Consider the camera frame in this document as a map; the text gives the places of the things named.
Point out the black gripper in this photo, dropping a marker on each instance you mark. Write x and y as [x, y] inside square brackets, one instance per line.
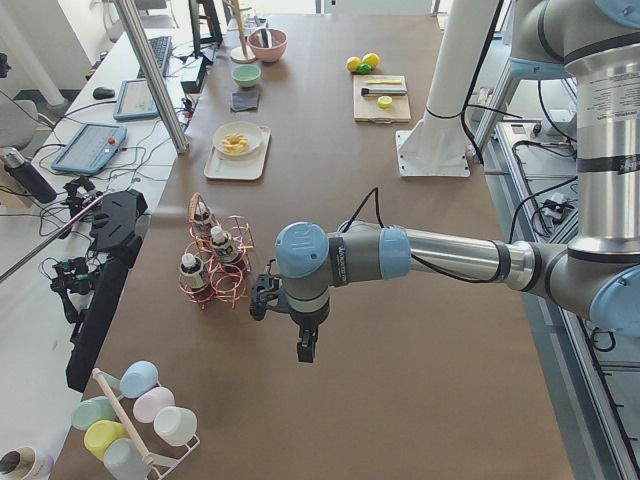
[306, 321]

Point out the tea bottle white cap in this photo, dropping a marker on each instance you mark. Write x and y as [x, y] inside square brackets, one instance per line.
[223, 245]

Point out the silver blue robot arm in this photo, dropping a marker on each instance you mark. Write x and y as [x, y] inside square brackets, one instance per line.
[595, 275]

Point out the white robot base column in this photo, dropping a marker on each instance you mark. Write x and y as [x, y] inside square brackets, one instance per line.
[436, 145]

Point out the tea bottle in rack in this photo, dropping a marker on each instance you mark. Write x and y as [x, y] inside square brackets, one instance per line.
[193, 275]
[204, 220]

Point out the cream serving tray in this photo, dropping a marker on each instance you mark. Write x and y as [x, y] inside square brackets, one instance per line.
[242, 166]

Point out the white cup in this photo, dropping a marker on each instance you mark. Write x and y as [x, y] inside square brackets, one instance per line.
[175, 425]

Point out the light blue cup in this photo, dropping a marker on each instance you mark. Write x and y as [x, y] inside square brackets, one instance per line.
[139, 378]

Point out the pink cup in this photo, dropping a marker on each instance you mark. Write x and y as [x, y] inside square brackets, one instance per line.
[148, 405]

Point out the white round plate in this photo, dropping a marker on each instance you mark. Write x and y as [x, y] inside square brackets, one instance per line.
[250, 130]

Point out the grey cup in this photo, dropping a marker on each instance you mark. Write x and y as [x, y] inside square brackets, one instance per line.
[124, 462]

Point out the yellow cup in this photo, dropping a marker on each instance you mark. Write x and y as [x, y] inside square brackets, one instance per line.
[101, 434]

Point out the green cup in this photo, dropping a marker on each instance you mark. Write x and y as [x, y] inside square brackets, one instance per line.
[91, 410]

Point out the grey folded cloth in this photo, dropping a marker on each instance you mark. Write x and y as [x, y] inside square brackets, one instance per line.
[245, 101]

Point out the half lemon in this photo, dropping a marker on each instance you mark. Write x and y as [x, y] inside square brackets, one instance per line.
[384, 102]

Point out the wooden cutting board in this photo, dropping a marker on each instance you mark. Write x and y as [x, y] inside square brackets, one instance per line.
[365, 108]

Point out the steel muddler black tip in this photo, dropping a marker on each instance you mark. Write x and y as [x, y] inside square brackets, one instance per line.
[383, 91]

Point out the yellow plastic knife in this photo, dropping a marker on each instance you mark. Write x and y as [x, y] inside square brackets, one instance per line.
[383, 81]

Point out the mint green bowl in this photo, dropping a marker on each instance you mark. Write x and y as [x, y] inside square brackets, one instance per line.
[247, 75]

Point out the green lime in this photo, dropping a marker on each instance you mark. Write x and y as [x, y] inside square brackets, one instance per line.
[364, 69]

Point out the black power box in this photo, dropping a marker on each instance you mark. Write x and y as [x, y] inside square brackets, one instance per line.
[193, 75]

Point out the yellow lemon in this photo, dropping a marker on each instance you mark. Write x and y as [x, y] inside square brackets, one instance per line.
[371, 59]
[353, 63]

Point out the blue teach pendant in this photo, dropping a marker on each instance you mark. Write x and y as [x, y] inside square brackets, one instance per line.
[135, 101]
[90, 149]

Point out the pink bowl with ice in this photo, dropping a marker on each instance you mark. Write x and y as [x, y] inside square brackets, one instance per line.
[269, 55]

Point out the metal ice scoop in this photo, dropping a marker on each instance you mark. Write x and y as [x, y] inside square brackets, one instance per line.
[266, 38]

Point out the paper cup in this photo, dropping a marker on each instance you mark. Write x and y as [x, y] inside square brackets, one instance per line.
[25, 463]

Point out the black computer mouse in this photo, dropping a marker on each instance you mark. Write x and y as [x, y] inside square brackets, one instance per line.
[101, 93]

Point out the black keyboard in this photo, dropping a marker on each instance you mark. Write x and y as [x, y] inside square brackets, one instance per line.
[161, 48]

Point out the black water bottle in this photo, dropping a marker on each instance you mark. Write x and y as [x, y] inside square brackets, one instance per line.
[21, 170]

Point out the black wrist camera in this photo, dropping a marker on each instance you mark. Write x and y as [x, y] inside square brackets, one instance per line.
[267, 294]

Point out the copper wire bottle rack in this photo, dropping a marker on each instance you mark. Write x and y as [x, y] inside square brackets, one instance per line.
[215, 265]

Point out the white wire cup rack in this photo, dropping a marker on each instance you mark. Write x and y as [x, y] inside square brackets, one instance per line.
[166, 458]

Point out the wooden rack handle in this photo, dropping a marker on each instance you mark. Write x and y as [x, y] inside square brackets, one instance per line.
[102, 379]

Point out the braided ring pastry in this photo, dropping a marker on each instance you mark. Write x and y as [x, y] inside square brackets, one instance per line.
[235, 143]

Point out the aluminium frame post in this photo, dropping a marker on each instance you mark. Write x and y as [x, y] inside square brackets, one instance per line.
[133, 27]

